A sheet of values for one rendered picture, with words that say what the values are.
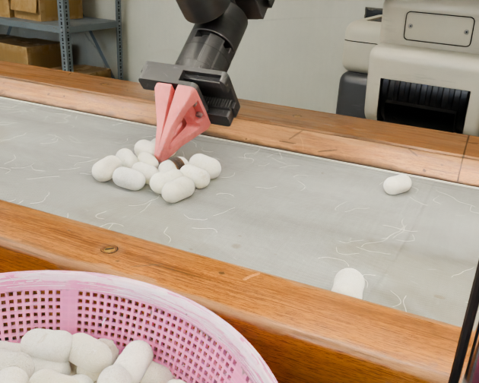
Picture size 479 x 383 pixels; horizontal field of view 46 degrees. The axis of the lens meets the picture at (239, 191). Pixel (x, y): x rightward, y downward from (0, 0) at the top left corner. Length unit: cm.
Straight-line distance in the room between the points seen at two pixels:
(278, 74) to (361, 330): 253
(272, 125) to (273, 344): 41
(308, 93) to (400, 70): 169
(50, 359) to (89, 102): 52
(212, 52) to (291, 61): 216
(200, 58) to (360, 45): 85
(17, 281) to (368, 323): 21
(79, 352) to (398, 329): 18
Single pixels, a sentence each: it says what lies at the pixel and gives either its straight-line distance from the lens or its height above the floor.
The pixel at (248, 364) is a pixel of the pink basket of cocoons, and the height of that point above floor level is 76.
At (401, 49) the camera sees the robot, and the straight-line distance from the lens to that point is 112.
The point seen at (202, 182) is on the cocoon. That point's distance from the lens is 55.
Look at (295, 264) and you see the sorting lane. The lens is 44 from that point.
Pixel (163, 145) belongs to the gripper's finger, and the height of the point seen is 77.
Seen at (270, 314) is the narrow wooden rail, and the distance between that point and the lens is 34.
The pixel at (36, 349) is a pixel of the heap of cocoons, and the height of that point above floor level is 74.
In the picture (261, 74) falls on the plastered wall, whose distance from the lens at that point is 287.
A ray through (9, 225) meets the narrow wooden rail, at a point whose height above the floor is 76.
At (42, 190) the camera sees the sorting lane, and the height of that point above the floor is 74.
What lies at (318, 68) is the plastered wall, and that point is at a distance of 274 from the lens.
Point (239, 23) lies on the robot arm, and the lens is 68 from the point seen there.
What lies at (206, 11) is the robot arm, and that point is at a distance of 63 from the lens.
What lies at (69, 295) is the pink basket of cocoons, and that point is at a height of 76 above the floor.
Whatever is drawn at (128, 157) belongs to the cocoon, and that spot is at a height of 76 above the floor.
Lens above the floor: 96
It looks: 23 degrees down
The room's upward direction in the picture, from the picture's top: 3 degrees clockwise
